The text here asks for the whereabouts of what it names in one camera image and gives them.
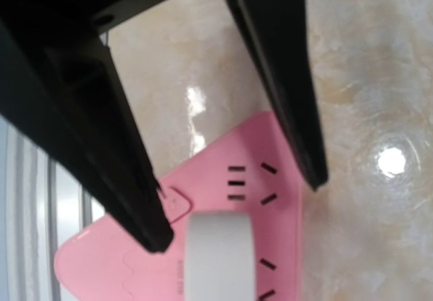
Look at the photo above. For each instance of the white square adapter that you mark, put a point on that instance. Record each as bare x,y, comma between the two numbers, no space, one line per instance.
219,257

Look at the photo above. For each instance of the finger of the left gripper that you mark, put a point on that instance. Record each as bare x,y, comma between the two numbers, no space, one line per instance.
60,88
275,34

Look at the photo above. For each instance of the pink triangular power strip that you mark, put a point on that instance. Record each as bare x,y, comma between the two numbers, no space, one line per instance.
251,170

